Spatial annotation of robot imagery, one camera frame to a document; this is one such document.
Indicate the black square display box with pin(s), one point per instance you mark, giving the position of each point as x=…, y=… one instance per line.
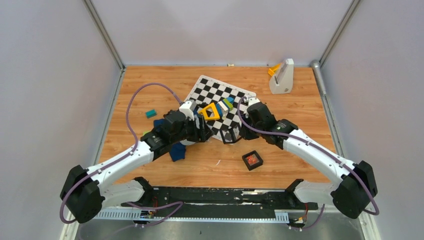
x=231, y=135

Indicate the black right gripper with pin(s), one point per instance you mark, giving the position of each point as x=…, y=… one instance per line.
x=244, y=134

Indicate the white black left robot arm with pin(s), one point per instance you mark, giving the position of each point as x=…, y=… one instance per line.
x=87, y=191

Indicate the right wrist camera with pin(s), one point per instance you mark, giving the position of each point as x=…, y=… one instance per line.
x=250, y=101

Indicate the teal toy block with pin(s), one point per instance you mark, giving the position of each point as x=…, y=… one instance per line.
x=151, y=113

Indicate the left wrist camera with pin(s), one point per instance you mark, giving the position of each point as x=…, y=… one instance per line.
x=187, y=108

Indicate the grey corner pipe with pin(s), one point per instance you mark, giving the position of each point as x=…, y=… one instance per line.
x=316, y=68

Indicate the orange plastic piece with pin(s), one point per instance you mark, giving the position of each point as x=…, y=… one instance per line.
x=274, y=69

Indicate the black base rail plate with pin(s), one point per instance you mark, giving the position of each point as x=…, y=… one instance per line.
x=220, y=203

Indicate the red leaf brooch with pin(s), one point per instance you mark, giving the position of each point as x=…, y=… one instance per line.
x=252, y=160

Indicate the blue t-shirt garment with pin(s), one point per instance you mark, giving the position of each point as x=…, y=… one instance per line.
x=178, y=150

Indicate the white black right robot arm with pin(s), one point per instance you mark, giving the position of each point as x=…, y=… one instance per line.
x=352, y=186

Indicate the stacked coloured toy blocks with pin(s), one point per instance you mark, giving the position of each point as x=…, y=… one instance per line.
x=224, y=106

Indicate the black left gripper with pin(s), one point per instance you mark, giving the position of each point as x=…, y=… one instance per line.
x=201, y=134

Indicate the black white chessboard mat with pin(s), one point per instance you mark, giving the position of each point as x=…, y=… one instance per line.
x=208, y=90

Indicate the yellow triangle toy block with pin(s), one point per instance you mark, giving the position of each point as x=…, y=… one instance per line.
x=210, y=112

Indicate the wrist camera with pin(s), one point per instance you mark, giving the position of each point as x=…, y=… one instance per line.
x=250, y=101
x=187, y=108

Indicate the white wedge stand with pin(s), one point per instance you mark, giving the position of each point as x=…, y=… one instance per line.
x=282, y=81

